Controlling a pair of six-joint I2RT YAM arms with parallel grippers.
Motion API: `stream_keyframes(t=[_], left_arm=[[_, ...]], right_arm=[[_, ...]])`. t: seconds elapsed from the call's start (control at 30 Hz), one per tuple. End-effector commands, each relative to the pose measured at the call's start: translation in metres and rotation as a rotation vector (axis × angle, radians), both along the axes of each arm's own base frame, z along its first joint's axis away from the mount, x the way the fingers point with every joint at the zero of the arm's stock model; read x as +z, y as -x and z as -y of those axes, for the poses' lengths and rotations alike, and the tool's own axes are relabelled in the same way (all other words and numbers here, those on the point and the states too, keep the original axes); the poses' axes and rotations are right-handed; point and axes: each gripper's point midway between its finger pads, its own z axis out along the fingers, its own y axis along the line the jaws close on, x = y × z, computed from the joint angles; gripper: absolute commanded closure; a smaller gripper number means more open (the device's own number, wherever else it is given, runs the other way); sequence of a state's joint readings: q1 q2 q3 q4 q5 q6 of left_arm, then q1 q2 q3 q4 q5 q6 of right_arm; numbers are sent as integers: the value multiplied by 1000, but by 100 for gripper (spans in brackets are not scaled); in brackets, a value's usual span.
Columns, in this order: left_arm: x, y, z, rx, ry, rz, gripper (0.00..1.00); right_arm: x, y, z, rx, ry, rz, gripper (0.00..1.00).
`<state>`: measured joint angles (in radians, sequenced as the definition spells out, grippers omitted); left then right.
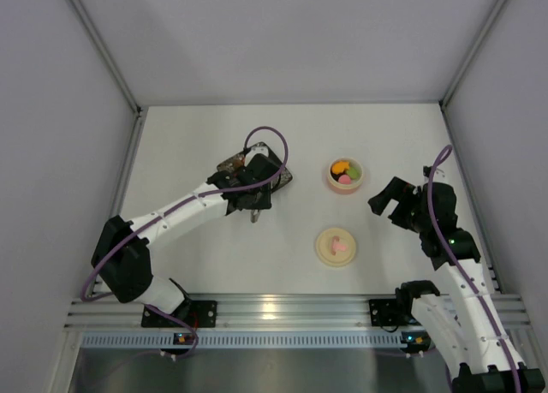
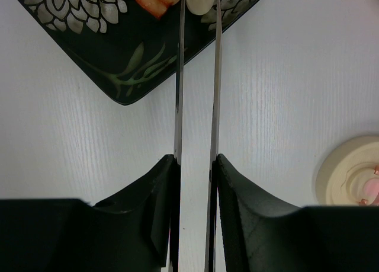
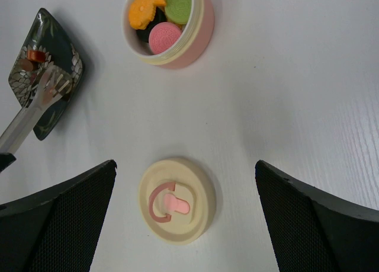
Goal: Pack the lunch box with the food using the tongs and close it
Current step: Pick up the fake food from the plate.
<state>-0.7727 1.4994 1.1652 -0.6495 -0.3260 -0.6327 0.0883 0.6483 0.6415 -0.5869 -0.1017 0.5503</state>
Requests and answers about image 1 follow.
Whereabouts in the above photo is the green sandwich cookie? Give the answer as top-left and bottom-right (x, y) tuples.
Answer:
(346, 167), (360, 181)

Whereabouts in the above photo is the pink sandwich cookie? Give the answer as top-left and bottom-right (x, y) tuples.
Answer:
(337, 174), (352, 185)

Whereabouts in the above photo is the orange fish-shaped food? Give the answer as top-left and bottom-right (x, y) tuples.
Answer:
(331, 161), (350, 175)

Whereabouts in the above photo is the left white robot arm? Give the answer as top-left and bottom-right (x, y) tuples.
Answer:
(92, 147), (283, 315)

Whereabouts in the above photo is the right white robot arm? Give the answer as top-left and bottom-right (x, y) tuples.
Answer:
(368, 177), (546, 392)

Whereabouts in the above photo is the black floral square plate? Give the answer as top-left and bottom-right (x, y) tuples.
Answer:
(217, 142), (293, 193)

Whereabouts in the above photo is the cream pink round bowl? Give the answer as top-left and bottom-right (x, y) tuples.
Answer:
(326, 157), (365, 194)

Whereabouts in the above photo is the cream lid pink knob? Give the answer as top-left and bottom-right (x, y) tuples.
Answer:
(315, 228), (357, 268)

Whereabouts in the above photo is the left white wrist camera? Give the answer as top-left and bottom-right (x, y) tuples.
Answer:
(250, 146), (269, 157)

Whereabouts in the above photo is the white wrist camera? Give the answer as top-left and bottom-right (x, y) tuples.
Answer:
(423, 166), (450, 184)
(250, 146), (269, 157)

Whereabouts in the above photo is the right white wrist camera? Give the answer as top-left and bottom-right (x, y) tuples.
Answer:
(423, 166), (450, 184)

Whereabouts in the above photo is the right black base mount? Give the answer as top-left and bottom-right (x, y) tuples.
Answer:
(367, 298), (413, 330)

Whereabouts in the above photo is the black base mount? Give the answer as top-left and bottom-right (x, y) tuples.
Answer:
(367, 298), (413, 330)
(140, 300), (217, 329)

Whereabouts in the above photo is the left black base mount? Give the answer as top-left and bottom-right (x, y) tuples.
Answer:
(140, 300), (217, 329)

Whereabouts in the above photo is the left aluminium frame post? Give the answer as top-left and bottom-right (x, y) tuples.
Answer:
(57, 0), (143, 111)

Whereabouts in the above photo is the aluminium frame post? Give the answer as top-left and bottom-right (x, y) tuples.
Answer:
(438, 0), (510, 113)
(57, 0), (143, 111)

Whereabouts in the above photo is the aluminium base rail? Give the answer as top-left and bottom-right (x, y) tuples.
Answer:
(63, 293), (532, 330)

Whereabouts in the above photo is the right aluminium frame post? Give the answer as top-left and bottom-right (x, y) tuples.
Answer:
(438, 0), (510, 113)

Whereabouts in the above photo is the slotted grey cable duct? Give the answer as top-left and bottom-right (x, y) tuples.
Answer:
(80, 330), (428, 349)

